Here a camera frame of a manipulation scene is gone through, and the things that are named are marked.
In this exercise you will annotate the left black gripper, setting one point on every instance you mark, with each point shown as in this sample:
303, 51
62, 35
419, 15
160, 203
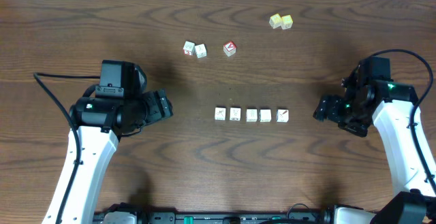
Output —
161, 103

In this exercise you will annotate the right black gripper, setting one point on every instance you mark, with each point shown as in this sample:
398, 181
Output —
328, 108

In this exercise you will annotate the white dragonfly block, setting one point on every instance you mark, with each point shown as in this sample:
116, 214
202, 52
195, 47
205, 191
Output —
220, 114

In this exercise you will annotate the white block blue edge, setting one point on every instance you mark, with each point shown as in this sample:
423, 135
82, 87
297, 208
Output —
282, 116

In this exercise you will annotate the white block with oval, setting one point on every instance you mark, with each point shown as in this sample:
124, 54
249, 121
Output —
235, 114

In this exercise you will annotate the plain white block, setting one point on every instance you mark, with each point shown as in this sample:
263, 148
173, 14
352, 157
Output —
265, 115

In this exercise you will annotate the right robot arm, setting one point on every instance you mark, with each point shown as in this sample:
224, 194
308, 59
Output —
373, 98

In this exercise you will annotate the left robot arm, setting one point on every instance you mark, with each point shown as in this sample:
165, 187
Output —
119, 106

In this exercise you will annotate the white block red bottom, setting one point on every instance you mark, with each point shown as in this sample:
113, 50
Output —
189, 48

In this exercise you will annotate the red letter block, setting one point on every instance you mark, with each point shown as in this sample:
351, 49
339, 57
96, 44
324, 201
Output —
229, 48

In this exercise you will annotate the yellow block right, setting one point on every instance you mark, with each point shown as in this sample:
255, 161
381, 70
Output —
287, 22

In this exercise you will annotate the yellow block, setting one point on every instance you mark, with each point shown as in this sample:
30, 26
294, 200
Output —
287, 22
275, 21

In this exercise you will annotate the yellow block left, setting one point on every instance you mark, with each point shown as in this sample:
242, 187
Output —
275, 21

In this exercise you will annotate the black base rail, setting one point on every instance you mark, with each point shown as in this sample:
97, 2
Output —
128, 213

